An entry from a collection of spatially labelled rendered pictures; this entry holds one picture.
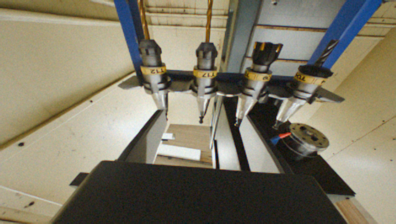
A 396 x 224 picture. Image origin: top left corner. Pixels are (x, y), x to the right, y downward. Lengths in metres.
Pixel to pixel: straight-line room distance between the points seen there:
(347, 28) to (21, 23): 0.76
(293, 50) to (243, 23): 0.36
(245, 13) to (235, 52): 0.20
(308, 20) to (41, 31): 1.14
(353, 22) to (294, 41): 0.59
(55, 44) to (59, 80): 0.12
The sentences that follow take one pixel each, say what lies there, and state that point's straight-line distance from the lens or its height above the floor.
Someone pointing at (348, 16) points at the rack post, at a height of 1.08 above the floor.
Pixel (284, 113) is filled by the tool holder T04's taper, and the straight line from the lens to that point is 0.34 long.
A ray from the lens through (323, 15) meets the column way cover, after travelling 1.02.
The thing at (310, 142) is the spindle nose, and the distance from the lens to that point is 0.68.
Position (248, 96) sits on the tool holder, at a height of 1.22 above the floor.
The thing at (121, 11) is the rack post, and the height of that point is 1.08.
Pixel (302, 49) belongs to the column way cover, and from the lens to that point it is 1.00.
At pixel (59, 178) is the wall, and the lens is 0.66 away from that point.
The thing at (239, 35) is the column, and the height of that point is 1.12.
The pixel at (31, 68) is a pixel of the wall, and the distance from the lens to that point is 0.57.
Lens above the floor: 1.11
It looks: 38 degrees up
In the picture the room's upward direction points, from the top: 177 degrees counter-clockwise
